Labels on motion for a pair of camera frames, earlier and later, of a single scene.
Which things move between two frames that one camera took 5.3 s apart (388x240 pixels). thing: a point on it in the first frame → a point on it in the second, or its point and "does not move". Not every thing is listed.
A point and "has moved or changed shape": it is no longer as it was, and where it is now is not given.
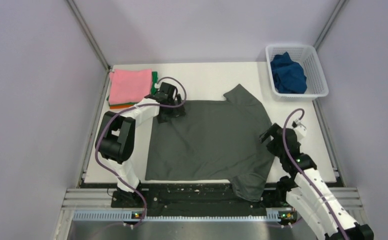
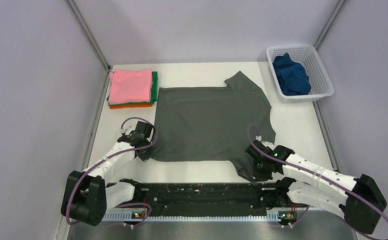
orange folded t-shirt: (121, 107) does not move
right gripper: (272, 131) → (259, 176)
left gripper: (178, 111) → (145, 156)
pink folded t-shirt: (128, 86) does not move
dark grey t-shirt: (214, 140) has moved or changed shape
